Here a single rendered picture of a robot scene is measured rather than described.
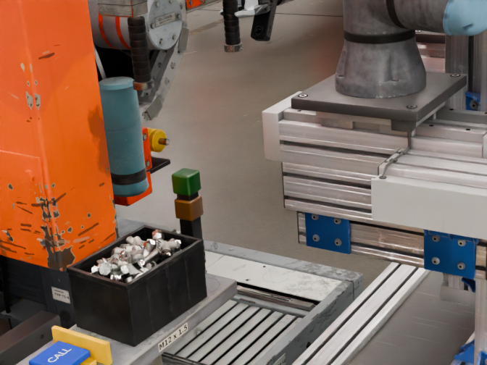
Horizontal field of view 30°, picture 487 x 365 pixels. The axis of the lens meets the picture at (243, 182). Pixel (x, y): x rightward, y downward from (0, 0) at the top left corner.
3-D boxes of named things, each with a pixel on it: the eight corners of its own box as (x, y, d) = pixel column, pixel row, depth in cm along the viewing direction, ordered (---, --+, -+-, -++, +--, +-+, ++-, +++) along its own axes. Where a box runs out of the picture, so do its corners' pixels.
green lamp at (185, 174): (185, 186, 170) (182, 166, 168) (202, 190, 168) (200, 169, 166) (172, 194, 167) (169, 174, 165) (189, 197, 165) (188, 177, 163)
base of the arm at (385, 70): (440, 77, 154) (440, 19, 151) (404, 102, 142) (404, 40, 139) (359, 71, 162) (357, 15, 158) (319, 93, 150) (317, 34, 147)
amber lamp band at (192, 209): (187, 211, 172) (185, 191, 170) (204, 214, 170) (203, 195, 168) (175, 219, 169) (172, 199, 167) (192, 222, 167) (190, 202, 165)
